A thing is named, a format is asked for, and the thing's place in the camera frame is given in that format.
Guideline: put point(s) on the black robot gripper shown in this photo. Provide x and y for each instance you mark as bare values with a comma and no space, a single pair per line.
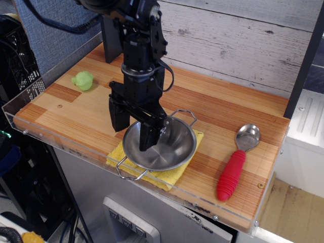
138,96

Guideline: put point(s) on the steel bowl with wire handles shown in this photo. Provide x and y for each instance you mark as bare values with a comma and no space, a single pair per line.
176,145

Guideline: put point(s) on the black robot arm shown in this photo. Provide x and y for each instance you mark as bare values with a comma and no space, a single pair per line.
143,45

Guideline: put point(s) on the yellow folded cloth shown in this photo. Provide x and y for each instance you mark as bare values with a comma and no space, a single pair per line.
162,179

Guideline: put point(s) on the green toy figure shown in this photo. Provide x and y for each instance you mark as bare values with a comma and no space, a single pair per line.
83,80

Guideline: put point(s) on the stainless steel appliance below table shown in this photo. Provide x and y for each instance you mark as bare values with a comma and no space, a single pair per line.
112,208

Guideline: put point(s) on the clear acrylic table guard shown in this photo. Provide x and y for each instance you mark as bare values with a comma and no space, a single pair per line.
72,114

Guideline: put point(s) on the black plastic crate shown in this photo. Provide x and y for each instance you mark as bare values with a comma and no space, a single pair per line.
18,60

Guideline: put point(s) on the yellow object bottom left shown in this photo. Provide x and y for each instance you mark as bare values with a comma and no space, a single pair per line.
32,237

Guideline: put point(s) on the white ribbed cabinet right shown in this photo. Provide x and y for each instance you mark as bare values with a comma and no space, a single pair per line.
300,159

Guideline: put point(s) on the dark grey left post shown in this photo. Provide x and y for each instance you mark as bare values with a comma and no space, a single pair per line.
110,37

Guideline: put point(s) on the dark grey post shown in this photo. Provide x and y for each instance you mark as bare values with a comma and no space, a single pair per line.
306,65
110,37

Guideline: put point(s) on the red handled metal spoon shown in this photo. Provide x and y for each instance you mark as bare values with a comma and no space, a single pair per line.
247,138

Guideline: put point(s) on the dark grey right post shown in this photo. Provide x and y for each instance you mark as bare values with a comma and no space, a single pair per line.
306,65

